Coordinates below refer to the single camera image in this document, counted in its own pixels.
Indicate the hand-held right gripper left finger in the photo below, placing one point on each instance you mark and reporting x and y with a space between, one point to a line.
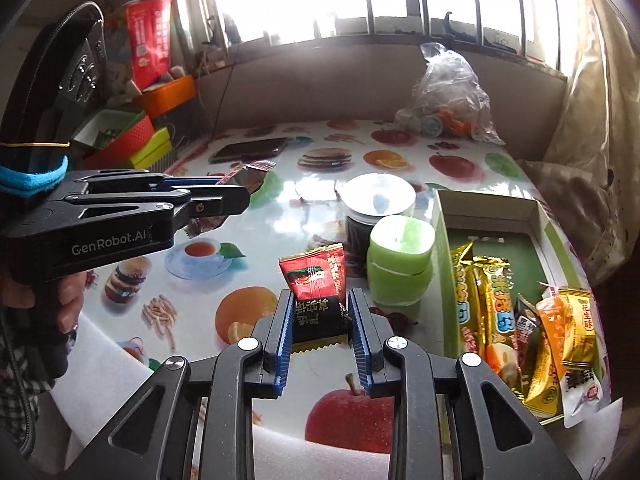
285 340

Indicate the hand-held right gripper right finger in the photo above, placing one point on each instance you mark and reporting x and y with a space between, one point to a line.
361 340

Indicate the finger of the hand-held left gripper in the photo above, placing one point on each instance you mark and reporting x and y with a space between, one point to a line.
215 202
185 183

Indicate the dark red shiny snack packet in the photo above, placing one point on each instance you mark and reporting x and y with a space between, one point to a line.
250 180

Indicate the red and black candy packet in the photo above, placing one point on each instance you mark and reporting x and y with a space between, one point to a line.
312 280

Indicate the long yellow snack bar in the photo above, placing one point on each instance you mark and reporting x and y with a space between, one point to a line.
462 300
497 305

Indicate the green cardboard box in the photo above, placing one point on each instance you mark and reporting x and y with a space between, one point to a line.
500 255

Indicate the small black snack packet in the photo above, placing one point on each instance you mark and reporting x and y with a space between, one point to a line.
525 320

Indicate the yellow packet with round logo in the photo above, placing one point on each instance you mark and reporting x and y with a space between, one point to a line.
542 390

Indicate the orange snack packet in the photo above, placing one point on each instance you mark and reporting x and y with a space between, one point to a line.
550 330

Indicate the small yellow candy packet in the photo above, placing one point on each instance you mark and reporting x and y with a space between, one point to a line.
580 325

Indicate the white and red snack packet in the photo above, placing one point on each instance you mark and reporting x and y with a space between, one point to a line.
580 395

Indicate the person's left hand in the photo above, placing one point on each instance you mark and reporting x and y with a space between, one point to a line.
71 300

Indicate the yellow-green box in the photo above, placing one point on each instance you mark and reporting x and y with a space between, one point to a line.
152 152

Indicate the black smartphone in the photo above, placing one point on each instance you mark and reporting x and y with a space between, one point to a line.
247 150

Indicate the fruit printed tablecloth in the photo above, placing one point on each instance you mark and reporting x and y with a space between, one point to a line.
240 270

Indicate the green jar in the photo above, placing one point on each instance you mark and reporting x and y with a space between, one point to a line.
400 260

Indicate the orange box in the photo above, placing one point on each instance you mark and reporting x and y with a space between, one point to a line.
170 95

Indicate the white foam sheet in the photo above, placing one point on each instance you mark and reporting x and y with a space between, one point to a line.
115 375

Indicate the clear jar with white lid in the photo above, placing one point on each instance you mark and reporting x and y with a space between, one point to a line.
377 197

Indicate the red printed bag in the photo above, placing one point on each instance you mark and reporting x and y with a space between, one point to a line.
150 40

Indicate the clear plastic bag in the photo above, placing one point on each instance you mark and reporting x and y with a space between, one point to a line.
445 90

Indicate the floral beige curtain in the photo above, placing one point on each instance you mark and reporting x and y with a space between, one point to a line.
585 170

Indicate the black hook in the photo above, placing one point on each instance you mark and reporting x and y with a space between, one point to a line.
450 25

